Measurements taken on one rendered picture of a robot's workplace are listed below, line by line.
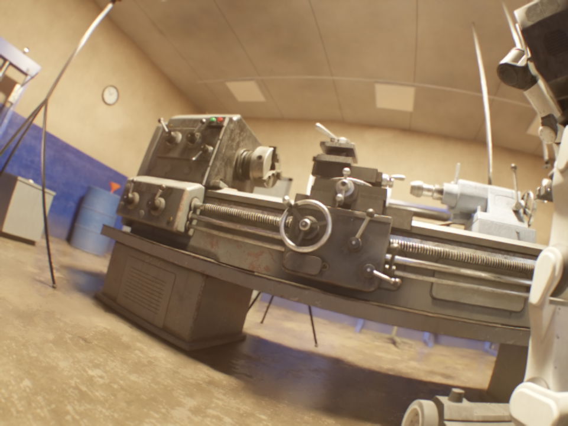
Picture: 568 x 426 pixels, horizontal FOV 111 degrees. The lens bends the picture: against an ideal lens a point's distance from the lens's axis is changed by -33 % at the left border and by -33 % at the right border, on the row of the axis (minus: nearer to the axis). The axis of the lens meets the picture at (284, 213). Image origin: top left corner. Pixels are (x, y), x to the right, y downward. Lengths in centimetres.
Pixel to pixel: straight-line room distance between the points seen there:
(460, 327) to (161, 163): 180
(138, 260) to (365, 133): 441
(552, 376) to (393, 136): 482
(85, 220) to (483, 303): 425
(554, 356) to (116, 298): 198
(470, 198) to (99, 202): 409
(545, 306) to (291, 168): 481
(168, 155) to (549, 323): 195
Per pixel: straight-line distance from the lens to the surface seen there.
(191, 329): 149
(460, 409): 98
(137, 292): 173
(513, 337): 124
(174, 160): 184
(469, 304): 134
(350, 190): 112
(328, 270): 113
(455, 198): 160
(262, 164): 168
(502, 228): 152
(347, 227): 115
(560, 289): 85
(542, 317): 86
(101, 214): 427
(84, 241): 428
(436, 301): 130
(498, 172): 539
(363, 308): 110
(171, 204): 154
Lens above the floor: 48
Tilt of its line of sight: 12 degrees up
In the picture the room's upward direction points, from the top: 15 degrees clockwise
